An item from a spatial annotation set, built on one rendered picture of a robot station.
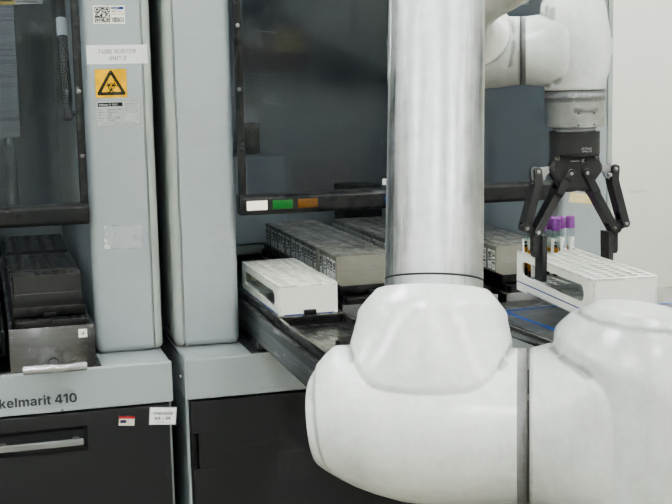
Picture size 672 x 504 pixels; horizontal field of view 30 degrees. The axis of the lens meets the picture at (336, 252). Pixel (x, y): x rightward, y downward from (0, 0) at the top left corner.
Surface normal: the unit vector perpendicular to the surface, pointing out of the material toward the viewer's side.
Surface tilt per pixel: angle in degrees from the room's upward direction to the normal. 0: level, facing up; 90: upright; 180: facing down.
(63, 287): 90
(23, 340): 90
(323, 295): 90
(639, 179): 90
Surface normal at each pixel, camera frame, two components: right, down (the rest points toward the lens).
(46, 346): 0.28, 0.13
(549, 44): -0.23, 0.11
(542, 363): -0.40, -0.79
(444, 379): -0.07, -0.24
